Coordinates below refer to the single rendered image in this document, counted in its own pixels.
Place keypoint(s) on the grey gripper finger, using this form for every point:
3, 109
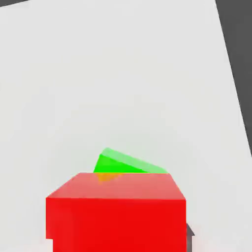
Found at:
189, 239

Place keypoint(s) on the small red cube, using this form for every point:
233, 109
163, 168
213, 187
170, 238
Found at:
116, 220

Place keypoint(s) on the small green cube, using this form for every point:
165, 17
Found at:
118, 164

